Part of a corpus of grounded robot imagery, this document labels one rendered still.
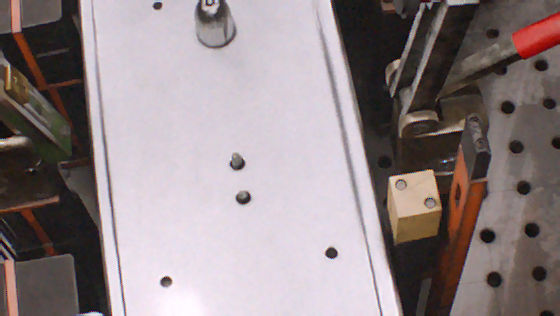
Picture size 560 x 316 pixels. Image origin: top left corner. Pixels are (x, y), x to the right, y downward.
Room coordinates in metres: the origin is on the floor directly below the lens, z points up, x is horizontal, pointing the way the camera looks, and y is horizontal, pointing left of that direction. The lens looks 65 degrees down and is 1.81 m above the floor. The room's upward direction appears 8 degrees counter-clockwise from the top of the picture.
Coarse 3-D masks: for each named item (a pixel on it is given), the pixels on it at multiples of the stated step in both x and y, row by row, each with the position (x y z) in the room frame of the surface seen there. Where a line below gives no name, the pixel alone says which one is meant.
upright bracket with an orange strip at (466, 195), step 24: (480, 120) 0.29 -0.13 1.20; (480, 144) 0.28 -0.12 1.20; (456, 168) 0.30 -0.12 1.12; (480, 168) 0.27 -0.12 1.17; (456, 192) 0.29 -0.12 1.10; (480, 192) 0.27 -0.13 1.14; (456, 216) 0.28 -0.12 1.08; (456, 240) 0.27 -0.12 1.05; (456, 264) 0.27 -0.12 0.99; (432, 288) 0.29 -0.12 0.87; (456, 288) 0.27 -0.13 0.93; (432, 312) 0.28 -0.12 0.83
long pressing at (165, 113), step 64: (128, 0) 0.55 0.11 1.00; (192, 0) 0.54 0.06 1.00; (256, 0) 0.53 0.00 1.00; (320, 0) 0.52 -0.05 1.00; (128, 64) 0.49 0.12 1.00; (192, 64) 0.48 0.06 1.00; (256, 64) 0.47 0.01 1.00; (320, 64) 0.46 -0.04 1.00; (128, 128) 0.43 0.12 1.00; (192, 128) 0.42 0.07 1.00; (256, 128) 0.41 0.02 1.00; (320, 128) 0.40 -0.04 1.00; (128, 192) 0.37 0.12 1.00; (192, 192) 0.36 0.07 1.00; (256, 192) 0.35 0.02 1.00; (320, 192) 0.34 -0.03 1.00; (128, 256) 0.31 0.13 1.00; (192, 256) 0.31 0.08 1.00; (256, 256) 0.30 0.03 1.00; (320, 256) 0.29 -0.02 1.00; (384, 256) 0.28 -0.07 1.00
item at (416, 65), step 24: (408, 0) 0.37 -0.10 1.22; (432, 0) 0.38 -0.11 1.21; (456, 0) 0.37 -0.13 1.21; (480, 0) 0.38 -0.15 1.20; (432, 24) 0.39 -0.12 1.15; (456, 24) 0.37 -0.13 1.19; (408, 48) 0.40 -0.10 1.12; (432, 48) 0.37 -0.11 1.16; (456, 48) 0.37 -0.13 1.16; (408, 72) 0.39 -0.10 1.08; (432, 72) 0.37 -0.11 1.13; (408, 96) 0.37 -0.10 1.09; (432, 96) 0.37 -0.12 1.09
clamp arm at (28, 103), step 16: (0, 64) 0.44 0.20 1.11; (0, 80) 0.42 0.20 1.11; (16, 80) 0.43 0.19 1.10; (0, 96) 0.41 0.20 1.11; (16, 96) 0.42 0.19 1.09; (32, 96) 0.44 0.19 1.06; (0, 112) 0.41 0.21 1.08; (16, 112) 0.41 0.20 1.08; (32, 112) 0.42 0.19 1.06; (48, 112) 0.44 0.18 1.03; (16, 128) 0.41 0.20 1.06; (32, 128) 0.41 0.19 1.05; (48, 128) 0.42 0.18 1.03; (64, 128) 0.43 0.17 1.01; (48, 144) 0.41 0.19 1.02; (64, 144) 0.42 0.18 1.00; (48, 160) 0.41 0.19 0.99; (64, 160) 0.41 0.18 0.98
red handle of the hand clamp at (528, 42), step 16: (528, 32) 0.39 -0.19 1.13; (544, 32) 0.38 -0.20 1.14; (496, 48) 0.39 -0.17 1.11; (512, 48) 0.38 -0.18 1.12; (528, 48) 0.38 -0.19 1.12; (544, 48) 0.38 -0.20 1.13; (464, 64) 0.39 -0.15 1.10; (480, 64) 0.38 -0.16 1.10; (496, 64) 0.38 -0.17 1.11; (448, 80) 0.38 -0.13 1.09; (464, 80) 0.38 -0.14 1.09; (400, 96) 0.39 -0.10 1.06
